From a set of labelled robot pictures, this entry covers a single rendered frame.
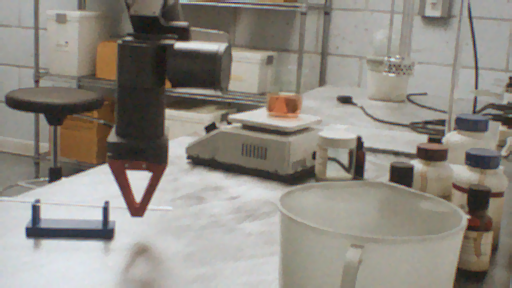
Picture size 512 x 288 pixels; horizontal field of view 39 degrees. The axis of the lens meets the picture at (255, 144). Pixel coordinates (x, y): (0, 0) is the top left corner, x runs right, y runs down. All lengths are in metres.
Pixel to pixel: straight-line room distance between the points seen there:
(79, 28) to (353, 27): 1.34
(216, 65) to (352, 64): 2.82
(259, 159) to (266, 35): 2.58
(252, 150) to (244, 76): 2.28
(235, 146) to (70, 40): 2.63
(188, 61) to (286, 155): 0.37
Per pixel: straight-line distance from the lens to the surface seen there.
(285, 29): 3.67
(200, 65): 0.79
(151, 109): 0.82
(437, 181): 0.93
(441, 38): 3.50
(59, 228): 0.87
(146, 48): 0.81
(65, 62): 3.78
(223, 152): 1.18
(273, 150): 1.13
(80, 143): 3.81
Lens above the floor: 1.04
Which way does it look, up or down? 12 degrees down
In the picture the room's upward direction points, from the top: 3 degrees clockwise
